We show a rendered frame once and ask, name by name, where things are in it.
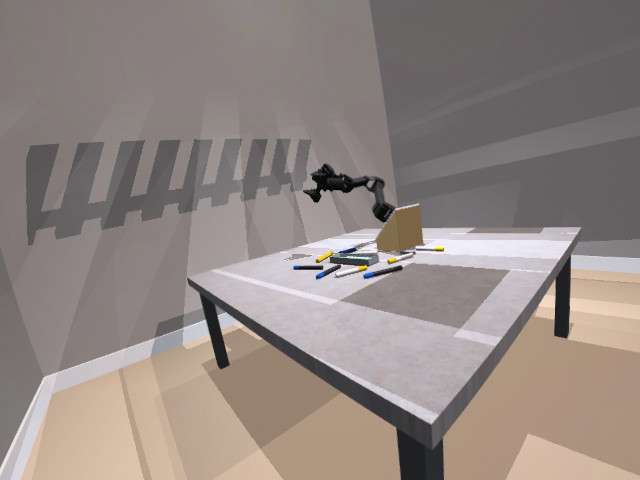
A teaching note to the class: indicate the white keyboard with letter keys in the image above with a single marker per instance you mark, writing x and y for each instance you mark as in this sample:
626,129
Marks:
355,259

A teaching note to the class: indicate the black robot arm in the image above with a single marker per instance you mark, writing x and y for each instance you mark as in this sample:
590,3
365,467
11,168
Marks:
381,207

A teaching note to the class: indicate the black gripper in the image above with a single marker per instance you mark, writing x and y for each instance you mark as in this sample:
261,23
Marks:
325,183

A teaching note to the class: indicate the black pen with blue cap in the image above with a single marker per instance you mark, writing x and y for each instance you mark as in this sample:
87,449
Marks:
320,267
328,271
381,272

